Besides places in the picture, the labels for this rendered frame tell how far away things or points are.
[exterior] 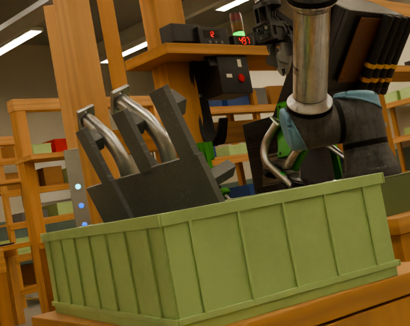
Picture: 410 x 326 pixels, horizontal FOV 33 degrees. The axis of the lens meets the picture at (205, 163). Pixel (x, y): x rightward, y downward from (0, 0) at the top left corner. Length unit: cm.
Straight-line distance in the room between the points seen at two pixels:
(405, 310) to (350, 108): 72
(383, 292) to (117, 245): 43
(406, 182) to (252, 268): 85
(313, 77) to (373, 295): 69
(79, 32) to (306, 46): 100
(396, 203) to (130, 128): 77
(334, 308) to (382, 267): 12
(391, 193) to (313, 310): 73
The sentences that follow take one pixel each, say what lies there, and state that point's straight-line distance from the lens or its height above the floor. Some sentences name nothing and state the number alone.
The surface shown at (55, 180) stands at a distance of 1007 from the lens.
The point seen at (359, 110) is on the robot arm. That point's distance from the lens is 178.
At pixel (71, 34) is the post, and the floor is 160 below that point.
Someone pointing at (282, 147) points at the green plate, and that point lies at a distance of 251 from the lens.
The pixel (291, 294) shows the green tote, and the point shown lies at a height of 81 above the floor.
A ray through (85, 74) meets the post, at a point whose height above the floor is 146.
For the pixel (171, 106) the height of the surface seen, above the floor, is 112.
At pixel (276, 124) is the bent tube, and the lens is 249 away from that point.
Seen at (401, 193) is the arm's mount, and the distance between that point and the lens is 176.
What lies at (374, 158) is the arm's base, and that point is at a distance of 178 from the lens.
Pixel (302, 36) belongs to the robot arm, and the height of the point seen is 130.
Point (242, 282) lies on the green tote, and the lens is 100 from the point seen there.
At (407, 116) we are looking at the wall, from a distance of 1233.
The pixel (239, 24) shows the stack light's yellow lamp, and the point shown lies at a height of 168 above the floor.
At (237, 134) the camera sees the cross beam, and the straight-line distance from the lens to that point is 289.
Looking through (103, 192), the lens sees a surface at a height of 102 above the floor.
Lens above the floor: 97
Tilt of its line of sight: 3 degrees up
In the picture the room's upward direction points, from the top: 10 degrees counter-clockwise
